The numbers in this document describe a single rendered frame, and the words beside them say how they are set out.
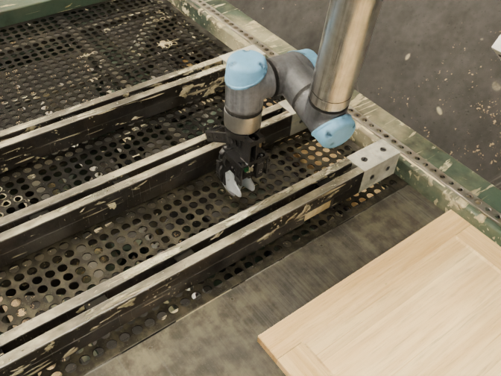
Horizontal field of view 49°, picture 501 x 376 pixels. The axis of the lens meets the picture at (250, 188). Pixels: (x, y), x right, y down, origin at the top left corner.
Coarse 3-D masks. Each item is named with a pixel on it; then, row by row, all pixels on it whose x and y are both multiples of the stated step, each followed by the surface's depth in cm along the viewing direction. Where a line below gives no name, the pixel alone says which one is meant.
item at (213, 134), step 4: (212, 128) 121; (216, 128) 121; (220, 128) 120; (224, 128) 119; (208, 132) 121; (212, 132) 119; (216, 132) 118; (220, 132) 116; (224, 132) 115; (208, 136) 122; (212, 136) 120; (216, 136) 118; (220, 136) 117; (224, 136) 115; (208, 140) 122; (212, 140) 121; (216, 140) 119; (220, 140) 118; (224, 140) 116; (228, 140) 114; (232, 140) 114
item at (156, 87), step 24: (240, 48) 162; (192, 72) 152; (216, 72) 153; (120, 96) 142; (144, 96) 142; (168, 96) 147; (192, 96) 153; (48, 120) 133; (72, 120) 133; (96, 120) 137; (120, 120) 142; (0, 144) 126; (24, 144) 128; (48, 144) 132; (72, 144) 137; (0, 168) 128
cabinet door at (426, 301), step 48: (432, 240) 120; (480, 240) 121; (336, 288) 110; (384, 288) 111; (432, 288) 111; (480, 288) 112; (288, 336) 101; (336, 336) 102; (384, 336) 103; (432, 336) 103; (480, 336) 104
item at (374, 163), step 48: (384, 144) 134; (288, 192) 120; (336, 192) 125; (192, 240) 109; (240, 240) 111; (96, 288) 100; (144, 288) 100; (0, 336) 92; (48, 336) 92; (96, 336) 99
